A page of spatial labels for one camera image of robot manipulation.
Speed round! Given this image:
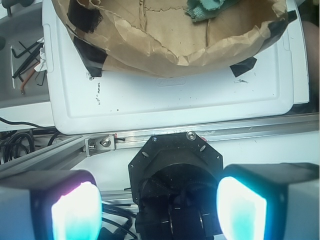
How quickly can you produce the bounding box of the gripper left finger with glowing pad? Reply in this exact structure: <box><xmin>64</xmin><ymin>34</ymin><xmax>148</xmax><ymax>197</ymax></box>
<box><xmin>0</xmin><ymin>170</ymin><xmax>102</xmax><ymax>240</ymax></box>

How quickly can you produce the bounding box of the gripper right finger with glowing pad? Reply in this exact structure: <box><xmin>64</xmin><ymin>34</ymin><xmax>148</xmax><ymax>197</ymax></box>
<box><xmin>216</xmin><ymin>162</ymin><xmax>320</xmax><ymax>240</ymax></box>

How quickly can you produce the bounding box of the blue-green cloth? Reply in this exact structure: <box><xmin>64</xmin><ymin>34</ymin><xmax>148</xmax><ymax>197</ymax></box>
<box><xmin>185</xmin><ymin>0</ymin><xmax>239</xmax><ymax>23</ymax></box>

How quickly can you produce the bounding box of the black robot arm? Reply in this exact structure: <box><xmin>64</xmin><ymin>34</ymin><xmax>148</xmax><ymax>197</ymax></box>
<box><xmin>0</xmin><ymin>133</ymin><xmax>320</xmax><ymax>240</ymax></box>

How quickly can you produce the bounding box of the orange bent hex key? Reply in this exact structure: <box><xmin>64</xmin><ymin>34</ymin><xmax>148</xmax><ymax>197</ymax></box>
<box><xmin>20</xmin><ymin>69</ymin><xmax>40</xmax><ymax>95</ymax></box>

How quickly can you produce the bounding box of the crumpled white paper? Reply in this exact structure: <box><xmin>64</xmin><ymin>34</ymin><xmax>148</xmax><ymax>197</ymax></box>
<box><xmin>34</xmin><ymin>37</ymin><xmax>48</xmax><ymax>72</ymax></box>

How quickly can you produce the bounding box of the black hex keys set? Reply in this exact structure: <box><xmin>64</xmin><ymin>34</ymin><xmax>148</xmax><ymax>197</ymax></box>
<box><xmin>10</xmin><ymin>41</ymin><xmax>44</xmax><ymax>83</ymax></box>

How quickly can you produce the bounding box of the brown paper bag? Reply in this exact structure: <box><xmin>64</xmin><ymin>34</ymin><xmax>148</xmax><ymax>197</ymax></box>
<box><xmin>52</xmin><ymin>0</ymin><xmax>297</xmax><ymax>78</ymax></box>

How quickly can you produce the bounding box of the aluminium extrusion frame rail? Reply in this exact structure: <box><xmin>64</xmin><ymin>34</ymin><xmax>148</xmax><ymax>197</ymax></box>
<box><xmin>0</xmin><ymin>112</ymin><xmax>320</xmax><ymax>174</ymax></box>

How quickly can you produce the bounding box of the metal corner bracket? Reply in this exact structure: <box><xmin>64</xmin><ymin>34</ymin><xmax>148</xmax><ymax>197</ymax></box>
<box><xmin>84</xmin><ymin>134</ymin><xmax>116</xmax><ymax>157</ymax></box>

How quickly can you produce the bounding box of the black cables bundle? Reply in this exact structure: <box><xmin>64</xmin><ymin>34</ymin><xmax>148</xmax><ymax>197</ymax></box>
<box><xmin>0</xmin><ymin>117</ymin><xmax>61</xmax><ymax>166</ymax></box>

